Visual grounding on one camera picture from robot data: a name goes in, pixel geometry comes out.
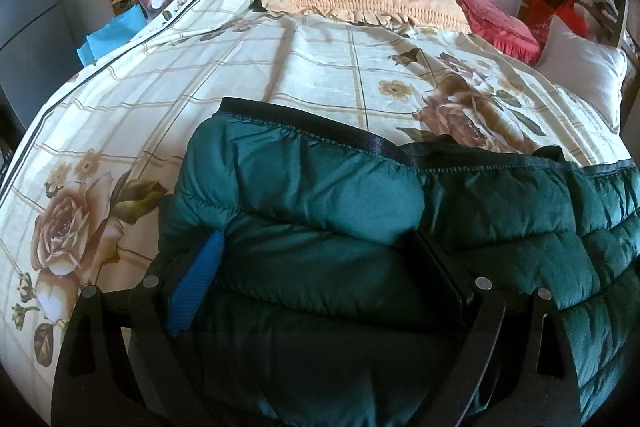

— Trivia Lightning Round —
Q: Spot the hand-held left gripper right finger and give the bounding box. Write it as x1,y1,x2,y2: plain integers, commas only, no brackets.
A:
414,232,584,427

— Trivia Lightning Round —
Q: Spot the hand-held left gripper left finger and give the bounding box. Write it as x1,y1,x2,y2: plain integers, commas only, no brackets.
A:
50,229,226,427

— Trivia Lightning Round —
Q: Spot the dark green puffer jacket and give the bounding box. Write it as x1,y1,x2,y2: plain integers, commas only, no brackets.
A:
156,97,640,427

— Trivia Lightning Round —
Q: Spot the floral checked bed quilt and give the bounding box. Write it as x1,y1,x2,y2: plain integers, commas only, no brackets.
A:
0,0,632,423

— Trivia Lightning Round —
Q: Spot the white pillow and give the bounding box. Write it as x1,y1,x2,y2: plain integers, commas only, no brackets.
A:
534,14,629,132

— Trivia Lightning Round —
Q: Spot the red ruffled cushion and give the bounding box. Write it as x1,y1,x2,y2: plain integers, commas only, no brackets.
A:
448,0,546,66

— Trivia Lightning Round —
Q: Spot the blue cloth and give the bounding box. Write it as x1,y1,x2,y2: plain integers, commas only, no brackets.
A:
76,4,151,66

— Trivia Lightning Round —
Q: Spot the red bag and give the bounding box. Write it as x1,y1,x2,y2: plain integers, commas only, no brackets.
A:
520,0,591,44

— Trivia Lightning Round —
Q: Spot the grey refrigerator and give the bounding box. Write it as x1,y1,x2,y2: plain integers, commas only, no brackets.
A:
0,0,83,118

